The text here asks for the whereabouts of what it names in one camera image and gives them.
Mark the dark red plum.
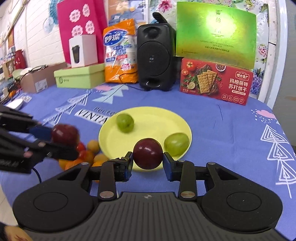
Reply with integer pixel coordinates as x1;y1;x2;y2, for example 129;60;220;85
133;138;163;170
51;124;80;147

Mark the large orange mandarin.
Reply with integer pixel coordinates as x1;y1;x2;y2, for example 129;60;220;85
58;159;83;171

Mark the green plum near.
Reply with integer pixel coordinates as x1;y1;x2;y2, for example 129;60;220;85
164;133;189;156

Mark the green plum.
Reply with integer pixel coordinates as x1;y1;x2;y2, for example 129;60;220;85
164;133;189;156
116;113;134;133

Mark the tan longan fruit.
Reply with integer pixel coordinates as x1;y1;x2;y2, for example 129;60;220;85
87;140;100;155

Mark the white remote device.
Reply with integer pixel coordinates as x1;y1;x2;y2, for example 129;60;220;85
6;98;24;110

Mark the red cherry tomato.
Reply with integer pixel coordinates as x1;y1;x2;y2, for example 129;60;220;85
76;142;86;153

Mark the brown cardboard box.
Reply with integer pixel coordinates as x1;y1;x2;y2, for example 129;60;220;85
21;62;67;93

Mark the green plum far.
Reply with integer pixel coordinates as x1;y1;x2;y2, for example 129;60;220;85
116;113;134;133

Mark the yellow plate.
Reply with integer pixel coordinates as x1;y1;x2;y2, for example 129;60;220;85
98;106;192;159

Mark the red kettle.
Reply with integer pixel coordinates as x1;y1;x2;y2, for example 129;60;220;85
14;50;27;69

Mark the blue printed tablecloth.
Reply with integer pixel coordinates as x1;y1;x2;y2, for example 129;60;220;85
0;79;296;240

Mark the light green shoe box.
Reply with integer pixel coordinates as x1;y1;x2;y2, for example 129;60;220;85
54;63;105;89

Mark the red cracker box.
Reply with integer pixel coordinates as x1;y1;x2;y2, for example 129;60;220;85
180;58;253;105

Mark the white cup box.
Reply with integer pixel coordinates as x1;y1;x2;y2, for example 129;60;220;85
69;35;98;68

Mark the orange paper cup pack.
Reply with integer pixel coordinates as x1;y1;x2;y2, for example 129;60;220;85
103;19;138;84

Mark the magenta paper bag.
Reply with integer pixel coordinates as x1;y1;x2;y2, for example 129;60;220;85
57;0;107;63

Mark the black speaker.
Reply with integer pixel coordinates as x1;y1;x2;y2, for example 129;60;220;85
137;12;176;91

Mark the green gift box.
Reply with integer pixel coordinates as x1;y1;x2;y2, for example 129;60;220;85
176;1;257;70

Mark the black speaker cable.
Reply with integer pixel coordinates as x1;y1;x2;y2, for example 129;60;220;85
110;60;145;91

